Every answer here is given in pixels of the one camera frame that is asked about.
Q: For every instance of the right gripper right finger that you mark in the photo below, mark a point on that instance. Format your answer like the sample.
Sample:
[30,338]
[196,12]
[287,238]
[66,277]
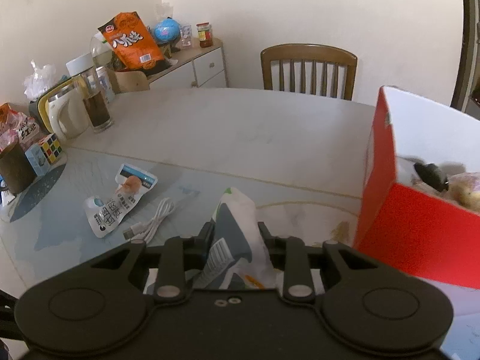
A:
[290,256]

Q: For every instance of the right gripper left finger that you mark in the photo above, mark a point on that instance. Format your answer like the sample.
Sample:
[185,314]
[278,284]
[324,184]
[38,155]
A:
[178,256]

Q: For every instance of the white blue sachet packet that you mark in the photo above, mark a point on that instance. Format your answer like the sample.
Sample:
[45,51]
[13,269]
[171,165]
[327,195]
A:
[105,215]

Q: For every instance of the pink white snack packet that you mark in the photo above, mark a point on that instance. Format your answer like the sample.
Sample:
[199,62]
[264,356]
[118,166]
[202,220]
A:
[464,189]

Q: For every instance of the dark brown cup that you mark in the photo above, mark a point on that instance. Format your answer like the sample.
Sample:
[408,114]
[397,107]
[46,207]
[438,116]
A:
[15,169]

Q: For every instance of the orange snack bag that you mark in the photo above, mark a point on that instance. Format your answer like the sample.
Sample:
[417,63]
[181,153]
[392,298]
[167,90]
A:
[132,42]

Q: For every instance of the red white cardboard box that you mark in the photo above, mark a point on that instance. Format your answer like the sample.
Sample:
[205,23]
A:
[399,225]

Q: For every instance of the red sauce jar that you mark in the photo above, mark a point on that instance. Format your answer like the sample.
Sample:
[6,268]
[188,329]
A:
[204,31]

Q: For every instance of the white drawer cabinet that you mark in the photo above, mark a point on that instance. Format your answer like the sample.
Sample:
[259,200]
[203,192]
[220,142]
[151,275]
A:
[195,67]

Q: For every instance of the white electric kettle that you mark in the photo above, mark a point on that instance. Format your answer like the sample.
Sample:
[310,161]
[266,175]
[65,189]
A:
[62,111]

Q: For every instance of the glass jar with dark drink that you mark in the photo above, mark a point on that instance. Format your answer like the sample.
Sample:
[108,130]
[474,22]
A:
[83,72]

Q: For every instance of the rubiks cube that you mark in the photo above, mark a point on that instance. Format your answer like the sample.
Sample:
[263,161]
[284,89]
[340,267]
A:
[51,148]

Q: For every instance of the blue globe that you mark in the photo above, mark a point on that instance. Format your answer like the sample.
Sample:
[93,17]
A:
[166,30]

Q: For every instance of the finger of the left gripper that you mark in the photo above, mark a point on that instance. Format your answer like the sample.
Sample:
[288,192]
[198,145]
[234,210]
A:
[432,175]

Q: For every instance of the brown wooden chair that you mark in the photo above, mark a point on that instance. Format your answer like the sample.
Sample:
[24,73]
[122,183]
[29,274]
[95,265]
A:
[313,69]

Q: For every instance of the white grey tissue pack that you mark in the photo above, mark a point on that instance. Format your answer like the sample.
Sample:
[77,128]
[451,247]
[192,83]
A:
[238,258]

